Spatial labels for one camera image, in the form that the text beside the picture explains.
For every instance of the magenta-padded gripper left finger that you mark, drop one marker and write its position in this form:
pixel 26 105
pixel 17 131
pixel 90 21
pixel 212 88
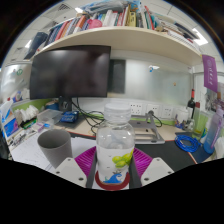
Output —
pixel 71 171

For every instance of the clear plastic box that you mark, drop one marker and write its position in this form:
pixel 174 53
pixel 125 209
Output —
pixel 49 116

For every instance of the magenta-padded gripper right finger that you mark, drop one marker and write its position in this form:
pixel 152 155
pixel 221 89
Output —
pixel 156 171

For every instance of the white tissue stack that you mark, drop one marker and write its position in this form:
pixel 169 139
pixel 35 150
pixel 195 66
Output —
pixel 26 115

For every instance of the small blue box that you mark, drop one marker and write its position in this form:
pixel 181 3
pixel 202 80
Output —
pixel 69 117

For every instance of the clear plastic drink bottle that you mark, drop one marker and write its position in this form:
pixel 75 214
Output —
pixel 115 143

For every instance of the purple hanging banner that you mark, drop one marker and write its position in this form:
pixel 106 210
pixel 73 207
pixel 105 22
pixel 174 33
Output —
pixel 210 73

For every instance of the white paper sheets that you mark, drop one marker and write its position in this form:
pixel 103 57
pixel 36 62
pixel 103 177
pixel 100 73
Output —
pixel 26 150

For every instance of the large purple water bottle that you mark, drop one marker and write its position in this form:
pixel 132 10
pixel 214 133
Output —
pixel 213 133

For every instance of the black desk mat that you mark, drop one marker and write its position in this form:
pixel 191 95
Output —
pixel 170 153

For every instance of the grey cup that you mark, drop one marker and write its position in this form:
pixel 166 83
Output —
pixel 55 146

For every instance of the white jar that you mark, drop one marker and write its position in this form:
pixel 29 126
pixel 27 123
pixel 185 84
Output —
pixel 182 116

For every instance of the dark wine bottle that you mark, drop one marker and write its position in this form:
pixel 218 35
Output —
pixel 191 103

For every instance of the white wall power outlet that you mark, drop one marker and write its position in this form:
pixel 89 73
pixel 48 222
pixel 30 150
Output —
pixel 168 112
pixel 136 108
pixel 153 110

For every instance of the grey metal laptop stand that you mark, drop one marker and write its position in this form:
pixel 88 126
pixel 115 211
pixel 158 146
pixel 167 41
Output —
pixel 146 131

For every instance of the black computer monitor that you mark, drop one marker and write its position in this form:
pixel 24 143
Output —
pixel 70 71

